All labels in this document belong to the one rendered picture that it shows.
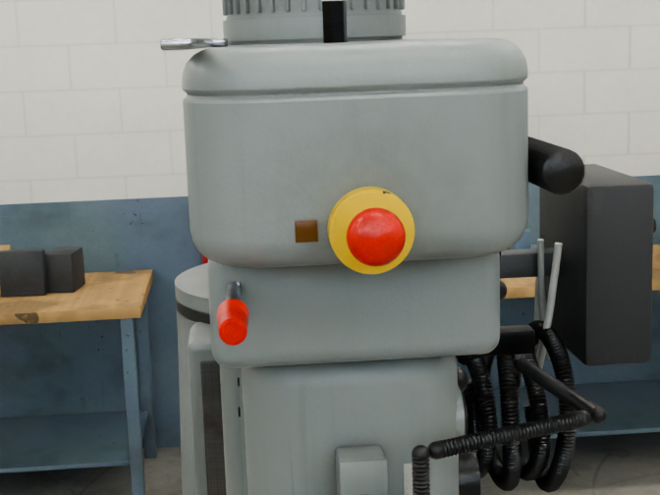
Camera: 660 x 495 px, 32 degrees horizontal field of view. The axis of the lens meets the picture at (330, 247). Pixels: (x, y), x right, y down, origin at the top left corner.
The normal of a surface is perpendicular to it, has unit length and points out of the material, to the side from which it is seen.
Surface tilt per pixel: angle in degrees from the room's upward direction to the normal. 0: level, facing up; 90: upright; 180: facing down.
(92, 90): 90
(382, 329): 90
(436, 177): 90
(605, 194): 90
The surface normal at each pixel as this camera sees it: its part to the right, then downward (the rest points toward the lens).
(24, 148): 0.08, 0.18
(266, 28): -0.44, 0.18
